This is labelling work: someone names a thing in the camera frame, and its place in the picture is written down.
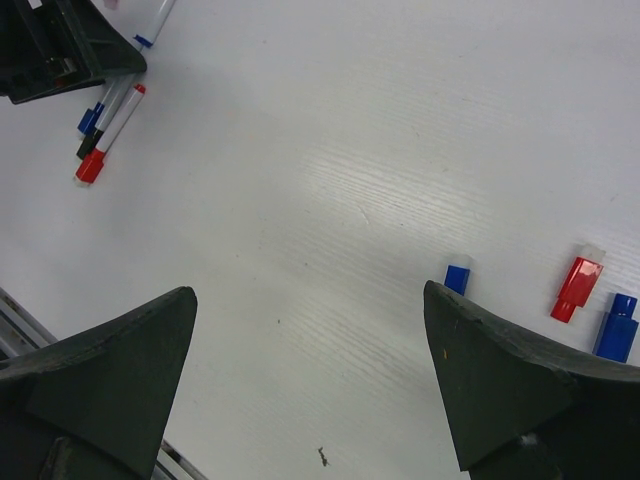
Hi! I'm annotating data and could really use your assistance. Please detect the blue cap marker lower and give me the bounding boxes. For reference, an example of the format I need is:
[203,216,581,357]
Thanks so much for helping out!
[77,74,137,136]

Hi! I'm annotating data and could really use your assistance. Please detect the red cap marker bottom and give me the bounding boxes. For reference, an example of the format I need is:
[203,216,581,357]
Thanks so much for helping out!
[74,83,146,186]

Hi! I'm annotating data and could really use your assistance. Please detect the red marker cap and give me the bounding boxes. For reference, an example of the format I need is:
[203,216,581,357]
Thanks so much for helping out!
[550,244,606,323]

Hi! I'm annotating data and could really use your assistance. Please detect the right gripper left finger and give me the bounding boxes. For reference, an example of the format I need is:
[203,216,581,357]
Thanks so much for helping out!
[0,285,198,480]

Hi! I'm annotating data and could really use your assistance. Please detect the blue cap white marker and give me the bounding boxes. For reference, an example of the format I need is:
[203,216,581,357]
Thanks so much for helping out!
[133,0,176,48]

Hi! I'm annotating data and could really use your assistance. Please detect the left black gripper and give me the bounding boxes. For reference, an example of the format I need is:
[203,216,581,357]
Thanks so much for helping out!
[1,0,147,104]

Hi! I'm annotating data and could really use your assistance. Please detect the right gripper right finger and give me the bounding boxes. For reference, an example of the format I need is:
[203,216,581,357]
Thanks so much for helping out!
[423,281,639,479]

